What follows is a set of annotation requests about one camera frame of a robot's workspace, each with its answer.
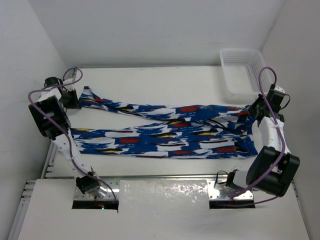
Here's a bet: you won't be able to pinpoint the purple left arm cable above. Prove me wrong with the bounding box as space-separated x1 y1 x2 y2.
27 67 118 202

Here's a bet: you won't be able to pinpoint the metal base plate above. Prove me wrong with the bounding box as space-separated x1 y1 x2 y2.
207 179 254 201
73 179 120 201

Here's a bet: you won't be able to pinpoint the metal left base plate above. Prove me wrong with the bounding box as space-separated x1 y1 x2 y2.
73 179 120 201

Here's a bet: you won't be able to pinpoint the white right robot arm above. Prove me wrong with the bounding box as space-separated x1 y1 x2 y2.
225 86 300 198

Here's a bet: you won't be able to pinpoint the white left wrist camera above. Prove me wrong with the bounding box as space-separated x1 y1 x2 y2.
63 78 75 92

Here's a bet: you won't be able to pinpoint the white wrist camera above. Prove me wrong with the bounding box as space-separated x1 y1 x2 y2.
63 78 75 92
274 85 286 94

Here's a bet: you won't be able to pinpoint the white front cover panel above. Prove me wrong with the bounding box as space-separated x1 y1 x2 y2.
19 179 308 240

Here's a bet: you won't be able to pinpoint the blue white red patterned trousers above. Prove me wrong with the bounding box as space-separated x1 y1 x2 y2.
70 86 258 159

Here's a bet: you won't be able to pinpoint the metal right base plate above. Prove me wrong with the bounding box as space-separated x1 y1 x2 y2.
207 179 254 201

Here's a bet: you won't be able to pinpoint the white plastic mesh basket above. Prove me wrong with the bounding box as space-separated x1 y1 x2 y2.
219 48 266 102

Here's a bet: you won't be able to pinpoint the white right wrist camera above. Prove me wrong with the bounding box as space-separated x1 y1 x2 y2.
274 85 286 94

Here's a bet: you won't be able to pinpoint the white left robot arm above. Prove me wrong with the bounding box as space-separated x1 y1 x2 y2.
28 77 108 199

